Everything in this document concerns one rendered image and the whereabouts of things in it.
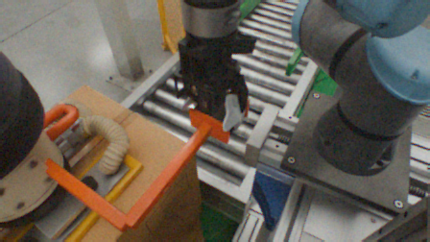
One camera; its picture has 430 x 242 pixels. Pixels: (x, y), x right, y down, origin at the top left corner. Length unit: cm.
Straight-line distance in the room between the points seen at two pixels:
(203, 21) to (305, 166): 32
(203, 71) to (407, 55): 27
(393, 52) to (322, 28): 13
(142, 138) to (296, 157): 36
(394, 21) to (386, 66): 16
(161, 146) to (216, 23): 38
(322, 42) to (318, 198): 31
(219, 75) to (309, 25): 20
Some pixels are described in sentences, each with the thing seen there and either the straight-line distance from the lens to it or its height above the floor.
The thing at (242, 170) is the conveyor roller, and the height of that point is 55.
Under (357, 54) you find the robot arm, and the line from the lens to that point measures 45.
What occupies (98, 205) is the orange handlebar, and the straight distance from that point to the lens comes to 45.
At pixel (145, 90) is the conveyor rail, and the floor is 59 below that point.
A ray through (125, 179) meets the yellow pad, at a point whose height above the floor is 96.
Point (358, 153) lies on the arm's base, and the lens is 51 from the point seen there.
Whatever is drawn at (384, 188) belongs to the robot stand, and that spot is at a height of 104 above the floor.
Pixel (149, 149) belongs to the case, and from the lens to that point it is 65.
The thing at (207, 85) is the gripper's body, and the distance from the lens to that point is 38.
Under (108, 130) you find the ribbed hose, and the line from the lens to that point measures 60.
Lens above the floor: 147
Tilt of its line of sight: 50 degrees down
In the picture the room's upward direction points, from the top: straight up
